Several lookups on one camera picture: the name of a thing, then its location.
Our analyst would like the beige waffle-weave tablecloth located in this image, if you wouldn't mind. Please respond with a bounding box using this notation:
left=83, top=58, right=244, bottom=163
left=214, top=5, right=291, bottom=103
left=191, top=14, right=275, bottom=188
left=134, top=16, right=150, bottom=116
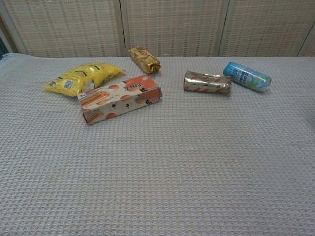
left=0, top=53, right=315, bottom=236

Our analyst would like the orange biscuit box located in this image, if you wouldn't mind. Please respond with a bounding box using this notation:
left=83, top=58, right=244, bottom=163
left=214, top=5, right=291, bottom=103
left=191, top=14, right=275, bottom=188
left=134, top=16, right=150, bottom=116
left=77, top=74, right=163, bottom=126

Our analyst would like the gold foil snack pack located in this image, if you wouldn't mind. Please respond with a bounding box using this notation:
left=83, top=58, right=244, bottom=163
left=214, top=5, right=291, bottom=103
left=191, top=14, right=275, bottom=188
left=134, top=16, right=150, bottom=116
left=128, top=46, right=162, bottom=75

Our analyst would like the silver red-print crumpled wrapper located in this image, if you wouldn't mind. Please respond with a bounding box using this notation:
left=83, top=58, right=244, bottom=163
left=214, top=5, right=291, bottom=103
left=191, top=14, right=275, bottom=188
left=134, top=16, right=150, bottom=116
left=183, top=70, right=232, bottom=95

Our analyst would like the yellow snack bag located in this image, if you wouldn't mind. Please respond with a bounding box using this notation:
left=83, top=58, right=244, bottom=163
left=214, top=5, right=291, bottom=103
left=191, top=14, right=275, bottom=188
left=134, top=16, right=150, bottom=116
left=41, top=62, right=124, bottom=97

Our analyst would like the woven bamboo screen panel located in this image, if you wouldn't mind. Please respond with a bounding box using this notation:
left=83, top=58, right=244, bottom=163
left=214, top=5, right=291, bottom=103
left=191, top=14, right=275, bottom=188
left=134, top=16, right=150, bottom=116
left=297, top=30, right=315, bottom=57
left=3, top=0, right=125, bottom=58
left=0, top=4, right=25, bottom=54
left=122, top=0, right=230, bottom=58
left=218, top=0, right=315, bottom=57

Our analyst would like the blue drink can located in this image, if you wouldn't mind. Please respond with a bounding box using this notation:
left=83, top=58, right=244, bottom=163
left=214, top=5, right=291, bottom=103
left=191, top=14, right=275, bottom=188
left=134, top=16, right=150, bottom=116
left=223, top=61, right=272, bottom=93

